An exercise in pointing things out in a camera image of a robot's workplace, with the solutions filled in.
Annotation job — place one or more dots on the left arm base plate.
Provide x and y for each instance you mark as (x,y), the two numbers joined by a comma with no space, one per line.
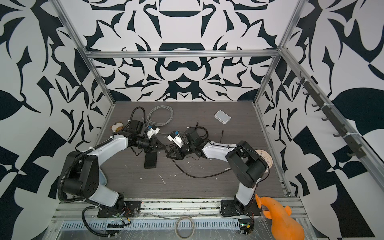
(126,209)

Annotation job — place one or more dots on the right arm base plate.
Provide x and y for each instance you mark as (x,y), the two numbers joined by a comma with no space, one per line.
(231,208)

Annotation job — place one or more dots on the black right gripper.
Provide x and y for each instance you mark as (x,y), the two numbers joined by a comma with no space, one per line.
(178,152)

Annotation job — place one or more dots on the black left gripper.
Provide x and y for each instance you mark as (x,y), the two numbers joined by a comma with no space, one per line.
(154,142)

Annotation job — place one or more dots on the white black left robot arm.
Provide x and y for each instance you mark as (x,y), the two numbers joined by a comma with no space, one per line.
(80,177)

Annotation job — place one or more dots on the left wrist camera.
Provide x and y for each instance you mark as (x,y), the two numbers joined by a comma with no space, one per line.
(152,131)

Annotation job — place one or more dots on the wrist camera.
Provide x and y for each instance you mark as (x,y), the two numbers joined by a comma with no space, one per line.
(175,137)
(152,131)

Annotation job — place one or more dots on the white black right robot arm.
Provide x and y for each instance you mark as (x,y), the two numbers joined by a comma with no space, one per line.
(248,166)

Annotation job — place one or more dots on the brown white round toy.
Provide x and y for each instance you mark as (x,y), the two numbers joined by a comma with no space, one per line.
(117,127)

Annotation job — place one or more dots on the beige round alarm clock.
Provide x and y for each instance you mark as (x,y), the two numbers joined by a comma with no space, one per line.
(266,156)

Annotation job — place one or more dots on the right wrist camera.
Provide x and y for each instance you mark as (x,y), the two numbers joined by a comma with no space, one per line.
(175,137)

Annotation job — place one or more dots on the light blue plastic lid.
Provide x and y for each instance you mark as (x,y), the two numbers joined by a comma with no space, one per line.
(102,178)

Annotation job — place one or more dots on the black wall hook rail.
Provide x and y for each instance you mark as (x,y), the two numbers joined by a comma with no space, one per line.
(333,116)

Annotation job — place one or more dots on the black ribbed switch box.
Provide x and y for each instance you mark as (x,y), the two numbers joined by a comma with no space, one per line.
(151,159)

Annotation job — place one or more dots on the white network switch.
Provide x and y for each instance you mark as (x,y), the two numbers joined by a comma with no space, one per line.
(222,117)

